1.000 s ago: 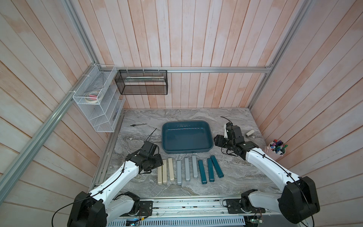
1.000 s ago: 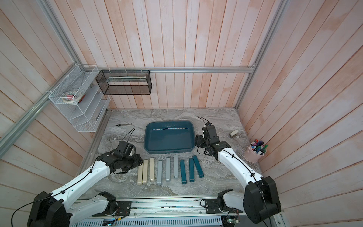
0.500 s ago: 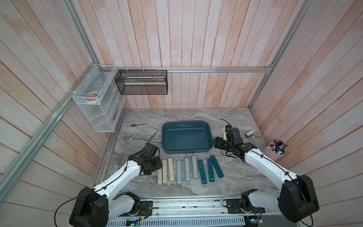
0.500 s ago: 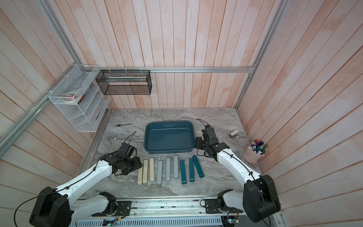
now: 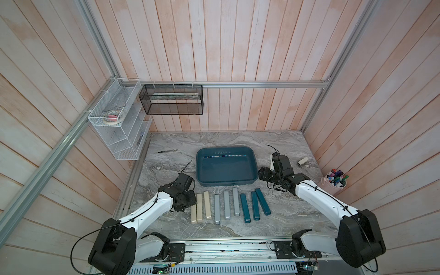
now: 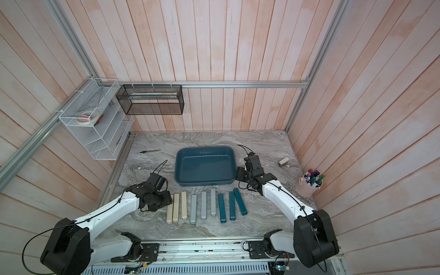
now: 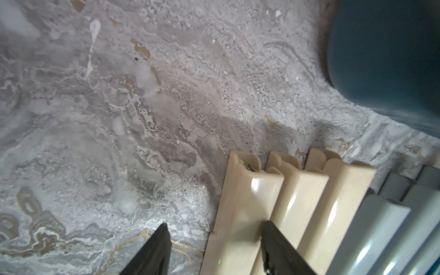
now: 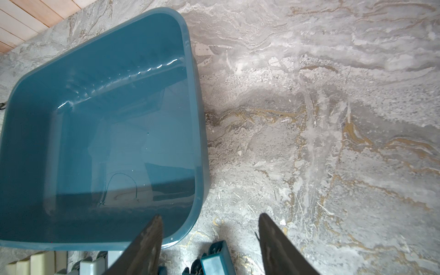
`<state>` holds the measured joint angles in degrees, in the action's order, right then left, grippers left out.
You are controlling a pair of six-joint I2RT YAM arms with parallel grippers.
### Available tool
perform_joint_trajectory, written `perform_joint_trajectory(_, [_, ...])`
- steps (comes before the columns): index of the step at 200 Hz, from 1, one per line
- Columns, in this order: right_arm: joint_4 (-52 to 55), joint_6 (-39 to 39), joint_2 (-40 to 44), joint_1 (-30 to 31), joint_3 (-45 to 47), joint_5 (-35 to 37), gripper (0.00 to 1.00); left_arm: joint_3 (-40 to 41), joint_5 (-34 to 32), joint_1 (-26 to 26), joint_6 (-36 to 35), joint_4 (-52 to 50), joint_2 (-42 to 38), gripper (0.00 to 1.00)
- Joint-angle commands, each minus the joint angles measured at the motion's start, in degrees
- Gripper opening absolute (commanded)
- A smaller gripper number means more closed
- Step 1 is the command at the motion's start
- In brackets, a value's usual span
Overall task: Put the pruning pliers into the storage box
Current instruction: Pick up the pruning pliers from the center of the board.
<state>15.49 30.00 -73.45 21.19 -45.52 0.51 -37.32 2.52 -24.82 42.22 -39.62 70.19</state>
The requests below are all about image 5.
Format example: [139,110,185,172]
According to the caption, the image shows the beige pruning pliers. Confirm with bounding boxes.
[197,193,203,223]
[203,191,212,220]
[191,205,197,224]

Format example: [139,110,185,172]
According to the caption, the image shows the grey pruning pliers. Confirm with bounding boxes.
[214,194,221,225]
[233,188,240,216]
[223,191,231,220]

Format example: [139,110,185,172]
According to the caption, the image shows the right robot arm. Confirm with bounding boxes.
[258,152,386,268]

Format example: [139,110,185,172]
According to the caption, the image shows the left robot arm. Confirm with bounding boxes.
[88,173,197,275]

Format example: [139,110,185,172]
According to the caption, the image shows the teal pruning pliers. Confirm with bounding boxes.
[239,194,251,223]
[251,191,260,221]
[255,188,272,215]

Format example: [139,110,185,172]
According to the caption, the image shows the teal plastic storage box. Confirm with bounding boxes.
[195,146,259,187]

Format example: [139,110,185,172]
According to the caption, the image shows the small beige tape roll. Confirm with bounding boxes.
[297,157,309,166]

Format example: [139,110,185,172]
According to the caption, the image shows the dark pen on table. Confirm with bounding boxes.
[158,149,179,154]

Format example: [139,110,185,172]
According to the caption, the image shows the pink pen holder cup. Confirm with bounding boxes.
[318,169,349,195]

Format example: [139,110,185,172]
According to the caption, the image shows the tape roll in shelf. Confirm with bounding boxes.
[103,110,125,126]

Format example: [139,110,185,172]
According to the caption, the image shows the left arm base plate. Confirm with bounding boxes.
[141,243,186,264]

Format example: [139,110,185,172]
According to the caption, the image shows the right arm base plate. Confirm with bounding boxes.
[269,239,322,260]

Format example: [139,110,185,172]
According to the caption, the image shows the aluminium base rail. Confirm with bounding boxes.
[133,237,341,266]

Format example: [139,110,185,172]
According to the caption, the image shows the black mesh wall basket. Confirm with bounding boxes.
[139,84,204,115]

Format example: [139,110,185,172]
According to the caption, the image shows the white wire wall shelf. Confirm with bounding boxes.
[88,78,151,160]

